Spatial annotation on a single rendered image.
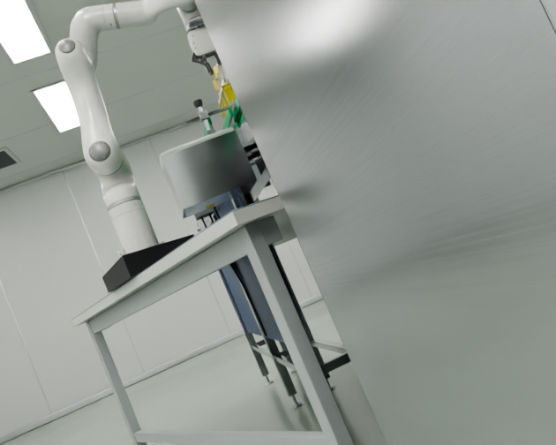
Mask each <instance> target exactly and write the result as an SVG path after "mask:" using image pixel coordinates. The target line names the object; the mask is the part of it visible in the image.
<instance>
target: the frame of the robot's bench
mask: <svg viewBox="0 0 556 445"><path fill-rule="evenodd" d="M282 239H283V237H282V234H281V232H280V229H279V227H278V225H277V222H276V220H275V219H274V217H273V216H270V217H268V218H266V219H263V220H260V221H255V222H251V223H248V224H246V225H244V226H243V227H241V228H239V229H238V230H237V231H236V232H235V233H233V234H231V235H230V236H228V237H226V238H224V239H223V240H222V241H220V242H218V243H217V244H215V245H213V246H211V247H209V248H208V249H206V250H205V251H204V252H202V253H200V254H198V255H197V256H195V257H193V258H192V259H190V260H188V261H186V262H185V263H184V264H182V265H181V266H179V267H177V268H175V269H173V270H172V271H170V272H168V273H167V274H166V275H164V276H162V277H160V278H159V279H157V280H156V281H154V282H152V283H150V284H148V286H146V287H144V288H143V289H141V290H139V291H137V292H135V293H134V294H132V295H130V296H129V297H128V298H126V299H124V300H123V301H121V302H119V303H118V304H116V305H114V306H112V307H110V309H108V310H106V311H105V312H103V313H101V314H99V315H98V316H96V317H94V318H93V319H91V320H90V321H87V322H86V325H87V328H88V330H89V333H90V335H91V337H92V339H93V342H94V346H95V348H96V350H97V352H98V355H99V357H100V360H101V363H102V365H103V368H104V370H105V373H106V375H107V377H108V379H109V383H110V386H111V387H112V390H113V392H114V395H115V397H116V400H117V403H118V405H119V408H120V410H121V412H122V414H123V417H124V421H125V423H126V425H127V427H128V430H129V432H130V435H131V438H132V440H133V443H134V445H147V442H152V443H166V444H181V445H354V443H353V441H352V440H351V437H350V435H349V431H348V429H347V427H346V425H345V423H344V421H343V418H342V415H341V413H340V411H339V409H338V406H337V404H336V402H335V400H334V397H333V395H332V392H331V390H330V388H329V386H328V384H327V380H326V378H325V376H324V374H323V372H322V370H321V367H320V365H319V361H318V360H317V358H316V355H315V353H314V351H313V348H312V346H311V343H310V341H309V339H308V336H307V334H306V333H305V330H304V327H303V324H302V322H301V321H300V318H299V316H298V314H297V310H296V308H295V306H294V304H293V302H292V300H291V297H290V295H289V292H288V290H287V288H286V285H285V283H284V281H283V279H282V276H281V273H280V271H279V269H278V267H277V265H276V263H275V260H274V257H273V254H272V253H271V251H270V248H269V245H271V244H274V243H276V242H278V241H280V240H282ZM247 255H248V257H249V260H250V262H251V264H252V267H253V269H254V272H255V274H256V276H257V278H258V280H259V284H260V286H261V289H262V290H263V292H264V295H265V297H266V299H267V303H268V304H269V307H270V309H271V311H272V314H273V316H274V319H275V321H276V323H277V326H278V328H279V329H280V332H281V334H282V338H283V340H284V342H285V344H286V346H287V349H288V351H289V354H290V356H291V358H292V361H293V363H294V365H295V368H296V370H297V373H298V375H299V377H300V380H301V382H302V383H303V386H304V389H305V392H306V394H307V396H308V398H309V400H310V403H311V405H312V408H313V410H314V412H315V415H316V417H317V419H318V421H319V424H320V427H321V429H322V431H323V432H303V431H189V430H141V429H140V426H139V422H138V421H137V418H136V416H135V413H134V411H133V408H132V407H131V403H130V400H129V398H128V396H127V394H126V391H125V389H124V385H123V383H122V381H121V378H120V376H119V374H118V371H117V369H116V366H115V363H114V361H113V358H112V357H111V354H110V352H109V348H108V345H107V344H106V341H105V339H104V336H103V334H102V331H103V330H104V329H106V328H110V327H111V326H112V325H113V324H115V323H117V322H119V321H121V320H123V319H125V318H127V317H129V316H131V315H133V314H135V313H137V312H139V311H141V310H142V309H144V308H146V307H148V306H150V305H152V304H154V303H156V302H158V301H160V300H162V299H164V298H166V297H168V296H170V295H171V294H173V293H175V292H177V291H179V290H181V289H183V288H185V287H187V286H189V285H191V284H193V283H195V282H197V281H199V280H200V279H202V278H204V277H206V276H208V275H211V274H212V273H214V272H216V271H218V270H220V269H222V268H225V267H227V266H228V265H229V264H231V263H233V262H235V261H237V260H240V259H242V258H243V257H245V256H247Z"/></svg>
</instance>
